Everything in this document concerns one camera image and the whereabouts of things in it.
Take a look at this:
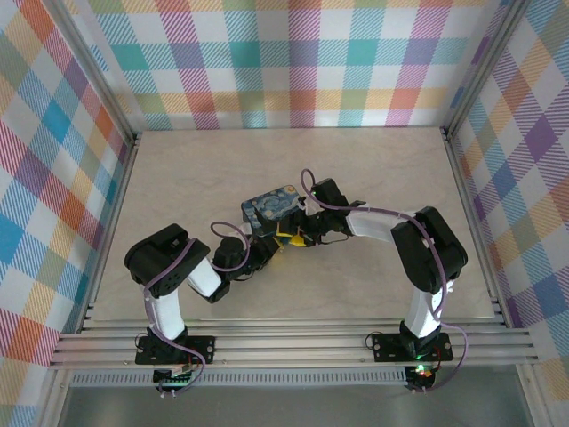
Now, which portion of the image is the starry night print tin box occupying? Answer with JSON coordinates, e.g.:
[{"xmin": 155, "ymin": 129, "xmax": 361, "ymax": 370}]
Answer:
[{"xmin": 241, "ymin": 183, "xmax": 300, "ymax": 239}]

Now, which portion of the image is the small electronics board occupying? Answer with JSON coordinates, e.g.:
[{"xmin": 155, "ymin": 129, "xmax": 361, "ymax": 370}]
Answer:
[
  {"xmin": 152, "ymin": 367, "xmax": 193, "ymax": 387},
  {"xmin": 406, "ymin": 363, "xmax": 436, "ymax": 389}
]

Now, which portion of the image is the plaid cloth panel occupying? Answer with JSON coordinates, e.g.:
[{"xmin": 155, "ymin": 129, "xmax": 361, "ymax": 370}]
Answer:
[
  {"xmin": 451, "ymin": 0, "xmax": 569, "ymax": 427},
  {"xmin": 0, "ymin": 0, "xmax": 130, "ymax": 427},
  {"xmin": 75, "ymin": 0, "xmax": 503, "ymax": 133}
]

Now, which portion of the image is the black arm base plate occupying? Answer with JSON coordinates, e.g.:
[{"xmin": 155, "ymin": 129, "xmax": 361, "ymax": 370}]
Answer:
[
  {"xmin": 134, "ymin": 335, "xmax": 218, "ymax": 367},
  {"xmin": 371, "ymin": 332, "xmax": 454, "ymax": 364}
]

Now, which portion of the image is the aluminium front rail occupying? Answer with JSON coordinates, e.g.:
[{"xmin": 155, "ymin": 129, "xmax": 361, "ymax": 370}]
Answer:
[{"xmin": 47, "ymin": 318, "xmax": 540, "ymax": 369}]

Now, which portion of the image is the aluminium side rail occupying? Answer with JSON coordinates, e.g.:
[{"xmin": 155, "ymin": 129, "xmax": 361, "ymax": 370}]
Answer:
[
  {"xmin": 439, "ymin": 126, "xmax": 512, "ymax": 328},
  {"xmin": 75, "ymin": 131, "xmax": 143, "ymax": 334}
]

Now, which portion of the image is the grey slotted cable duct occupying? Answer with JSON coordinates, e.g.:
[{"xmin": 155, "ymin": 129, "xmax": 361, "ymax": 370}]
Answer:
[{"xmin": 69, "ymin": 371, "xmax": 409, "ymax": 388}]

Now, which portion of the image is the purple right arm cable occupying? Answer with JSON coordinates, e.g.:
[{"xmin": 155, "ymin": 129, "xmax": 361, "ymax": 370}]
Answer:
[{"xmin": 301, "ymin": 168, "xmax": 469, "ymax": 395}]

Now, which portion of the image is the aluminium frame post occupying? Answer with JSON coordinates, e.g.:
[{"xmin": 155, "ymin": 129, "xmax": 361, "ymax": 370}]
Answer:
[
  {"xmin": 439, "ymin": 0, "xmax": 534, "ymax": 139},
  {"xmin": 44, "ymin": 0, "xmax": 143, "ymax": 148}
]

